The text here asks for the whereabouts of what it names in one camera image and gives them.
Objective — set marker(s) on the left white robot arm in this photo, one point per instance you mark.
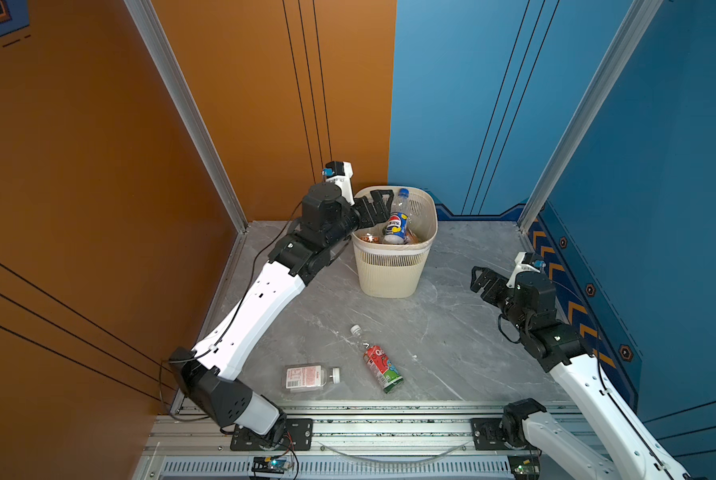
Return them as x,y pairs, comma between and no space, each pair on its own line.
208,373

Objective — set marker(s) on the green circuit board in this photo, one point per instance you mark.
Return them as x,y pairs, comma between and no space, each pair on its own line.
270,466
524,468

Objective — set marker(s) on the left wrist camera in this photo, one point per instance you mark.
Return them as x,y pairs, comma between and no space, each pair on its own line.
340,173

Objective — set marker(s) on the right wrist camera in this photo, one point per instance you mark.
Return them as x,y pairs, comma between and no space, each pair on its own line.
526,261

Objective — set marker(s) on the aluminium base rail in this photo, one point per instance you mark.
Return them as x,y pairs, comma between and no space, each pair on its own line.
357,440

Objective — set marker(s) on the red green label bottle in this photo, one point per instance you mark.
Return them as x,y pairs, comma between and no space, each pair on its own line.
378,362

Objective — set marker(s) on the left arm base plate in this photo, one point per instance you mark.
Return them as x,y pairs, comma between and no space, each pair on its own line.
296,430

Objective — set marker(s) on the right green circuit board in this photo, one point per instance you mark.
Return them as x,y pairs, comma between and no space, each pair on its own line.
524,468

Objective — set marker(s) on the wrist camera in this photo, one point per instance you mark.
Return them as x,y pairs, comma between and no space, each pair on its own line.
340,173
526,261

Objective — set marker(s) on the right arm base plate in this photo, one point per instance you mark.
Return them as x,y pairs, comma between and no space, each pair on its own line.
488,434

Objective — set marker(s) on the bottle pink label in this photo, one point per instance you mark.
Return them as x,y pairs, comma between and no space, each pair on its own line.
310,377

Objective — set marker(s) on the pepsi bottle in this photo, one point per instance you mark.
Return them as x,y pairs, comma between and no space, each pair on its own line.
396,230

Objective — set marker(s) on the aluminium corner post right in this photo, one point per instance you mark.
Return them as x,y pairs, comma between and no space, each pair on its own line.
626,40

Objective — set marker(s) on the aluminium corner post left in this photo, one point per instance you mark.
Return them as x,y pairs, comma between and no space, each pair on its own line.
150,29

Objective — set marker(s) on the cream plastic waste bin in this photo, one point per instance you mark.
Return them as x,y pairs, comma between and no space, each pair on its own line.
394,271

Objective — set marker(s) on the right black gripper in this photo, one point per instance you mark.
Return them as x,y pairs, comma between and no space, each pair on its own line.
498,283

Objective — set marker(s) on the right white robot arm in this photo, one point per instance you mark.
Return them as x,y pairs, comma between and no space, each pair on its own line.
527,300

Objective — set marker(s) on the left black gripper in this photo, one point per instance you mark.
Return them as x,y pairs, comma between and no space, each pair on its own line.
379,213

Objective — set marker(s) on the left green circuit board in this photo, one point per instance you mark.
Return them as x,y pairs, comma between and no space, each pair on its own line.
270,466

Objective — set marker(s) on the aluminium corner post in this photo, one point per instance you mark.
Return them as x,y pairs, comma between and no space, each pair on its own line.
626,40
150,29

